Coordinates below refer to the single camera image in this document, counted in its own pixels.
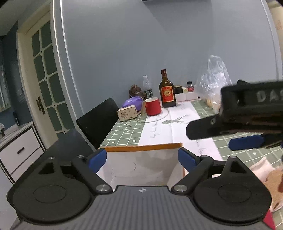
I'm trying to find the black chair left far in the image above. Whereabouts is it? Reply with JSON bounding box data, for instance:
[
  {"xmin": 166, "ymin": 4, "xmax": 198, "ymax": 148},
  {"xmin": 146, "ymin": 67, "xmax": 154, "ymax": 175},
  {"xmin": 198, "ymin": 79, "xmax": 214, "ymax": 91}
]
[{"xmin": 76, "ymin": 98, "xmax": 119, "ymax": 150}]

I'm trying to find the clear plastic water bottle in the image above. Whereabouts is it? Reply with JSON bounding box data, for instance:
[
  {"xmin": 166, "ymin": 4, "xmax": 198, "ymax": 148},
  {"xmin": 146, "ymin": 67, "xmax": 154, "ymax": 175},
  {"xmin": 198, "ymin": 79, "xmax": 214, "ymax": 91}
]
[{"xmin": 143, "ymin": 75, "xmax": 153, "ymax": 99}]

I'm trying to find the white drawer cabinet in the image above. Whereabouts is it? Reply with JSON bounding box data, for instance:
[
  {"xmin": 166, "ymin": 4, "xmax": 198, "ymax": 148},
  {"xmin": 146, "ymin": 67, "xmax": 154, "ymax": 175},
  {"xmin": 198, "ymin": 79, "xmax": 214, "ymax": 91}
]
[{"xmin": 1, "ymin": 122, "xmax": 46, "ymax": 183}]

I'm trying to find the green checked tablecloth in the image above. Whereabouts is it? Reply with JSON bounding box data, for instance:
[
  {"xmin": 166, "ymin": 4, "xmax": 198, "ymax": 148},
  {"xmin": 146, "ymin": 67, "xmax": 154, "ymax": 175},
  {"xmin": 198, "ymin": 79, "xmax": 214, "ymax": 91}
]
[{"xmin": 101, "ymin": 100, "xmax": 282, "ymax": 168}]

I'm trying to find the dark jar cream lid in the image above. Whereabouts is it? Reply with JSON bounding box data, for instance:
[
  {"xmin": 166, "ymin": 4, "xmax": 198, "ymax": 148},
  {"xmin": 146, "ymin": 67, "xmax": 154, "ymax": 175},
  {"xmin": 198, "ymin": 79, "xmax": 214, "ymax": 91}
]
[{"xmin": 174, "ymin": 85, "xmax": 188, "ymax": 94}]

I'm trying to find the red mug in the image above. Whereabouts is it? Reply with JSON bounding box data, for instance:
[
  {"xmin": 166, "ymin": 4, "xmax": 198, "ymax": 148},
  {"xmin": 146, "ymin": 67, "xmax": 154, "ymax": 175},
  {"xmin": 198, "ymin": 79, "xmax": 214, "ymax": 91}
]
[{"xmin": 145, "ymin": 97, "xmax": 162, "ymax": 116}]

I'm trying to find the white glass-panel door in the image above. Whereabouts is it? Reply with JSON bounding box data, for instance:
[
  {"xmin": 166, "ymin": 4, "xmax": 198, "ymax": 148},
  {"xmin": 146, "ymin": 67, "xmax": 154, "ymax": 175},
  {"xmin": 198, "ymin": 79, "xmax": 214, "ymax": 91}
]
[{"xmin": 17, "ymin": 12, "xmax": 74, "ymax": 146}]

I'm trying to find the brown figurine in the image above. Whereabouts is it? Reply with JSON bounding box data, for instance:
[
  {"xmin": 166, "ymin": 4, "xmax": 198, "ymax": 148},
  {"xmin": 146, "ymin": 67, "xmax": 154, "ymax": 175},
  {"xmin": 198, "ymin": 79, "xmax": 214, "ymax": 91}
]
[{"xmin": 129, "ymin": 84, "xmax": 144, "ymax": 98}]

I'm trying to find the wooden speaker box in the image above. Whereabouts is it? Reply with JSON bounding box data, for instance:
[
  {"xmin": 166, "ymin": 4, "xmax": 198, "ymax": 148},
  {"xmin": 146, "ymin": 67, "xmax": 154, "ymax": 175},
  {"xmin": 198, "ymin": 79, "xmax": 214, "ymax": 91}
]
[{"xmin": 117, "ymin": 105, "xmax": 138, "ymax": 122}]

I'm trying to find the white box by wall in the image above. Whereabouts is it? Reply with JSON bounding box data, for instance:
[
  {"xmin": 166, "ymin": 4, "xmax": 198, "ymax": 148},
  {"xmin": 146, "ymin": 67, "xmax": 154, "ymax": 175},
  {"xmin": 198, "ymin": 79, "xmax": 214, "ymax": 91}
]
[{"xmin": 175, "ymin": 91, "xmax": 198, "ymax": 102}]

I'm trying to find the small dark jar red label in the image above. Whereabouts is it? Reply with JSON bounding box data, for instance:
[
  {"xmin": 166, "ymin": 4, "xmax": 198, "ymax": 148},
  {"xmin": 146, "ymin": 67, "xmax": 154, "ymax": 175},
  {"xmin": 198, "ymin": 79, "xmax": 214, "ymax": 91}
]
[{"xmin": 187, "ymin": 81, "xmax": 194, "ymax": 92}]

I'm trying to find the brown and white plush toast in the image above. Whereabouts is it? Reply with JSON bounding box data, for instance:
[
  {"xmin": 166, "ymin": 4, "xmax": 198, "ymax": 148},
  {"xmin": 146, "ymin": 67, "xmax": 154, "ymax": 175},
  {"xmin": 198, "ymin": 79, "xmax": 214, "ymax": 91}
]
[{"xmin": 249, "ymin": 157, "xmax": 282, "ymax": 212}]

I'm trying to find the brown liquor bottle red label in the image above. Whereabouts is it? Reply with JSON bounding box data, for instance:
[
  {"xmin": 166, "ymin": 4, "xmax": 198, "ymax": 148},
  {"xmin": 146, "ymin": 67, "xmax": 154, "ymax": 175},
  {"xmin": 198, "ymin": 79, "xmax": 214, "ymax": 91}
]
[{"xmin": 159, "ymin": 69, "xmax": 177, "ymax": 108}]

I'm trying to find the white paper table runner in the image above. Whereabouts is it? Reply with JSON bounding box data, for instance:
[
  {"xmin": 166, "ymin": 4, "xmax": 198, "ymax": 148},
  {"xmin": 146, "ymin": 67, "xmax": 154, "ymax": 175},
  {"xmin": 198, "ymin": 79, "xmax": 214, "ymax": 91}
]
[{"xmin": 138, "ymin": 101, "xmax": 222, "ymax": 160}]

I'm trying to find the white charging cable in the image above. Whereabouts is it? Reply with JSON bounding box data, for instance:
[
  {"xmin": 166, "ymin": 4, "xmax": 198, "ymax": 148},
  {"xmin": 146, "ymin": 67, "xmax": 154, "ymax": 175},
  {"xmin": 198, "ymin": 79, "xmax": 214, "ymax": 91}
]
[{"xmin": 123, "ymin": 108, "xmax": 170, "ymax": 128}]

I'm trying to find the clear plastic bag with food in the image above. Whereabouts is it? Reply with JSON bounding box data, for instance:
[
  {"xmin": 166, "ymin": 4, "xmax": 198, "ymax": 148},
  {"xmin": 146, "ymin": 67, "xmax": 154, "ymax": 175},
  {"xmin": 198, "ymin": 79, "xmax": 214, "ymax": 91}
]
[{"xmin": 194, "ymin": 55, "xmax": 232, "ymax": 113}]

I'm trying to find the purple pouch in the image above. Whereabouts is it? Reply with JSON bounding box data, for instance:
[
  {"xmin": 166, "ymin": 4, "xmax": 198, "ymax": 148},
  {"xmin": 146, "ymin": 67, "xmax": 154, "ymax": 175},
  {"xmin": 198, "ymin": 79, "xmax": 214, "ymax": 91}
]
[{"xmin": 121, "ymin": 96, "xmax": 143, "ymax": 112}]

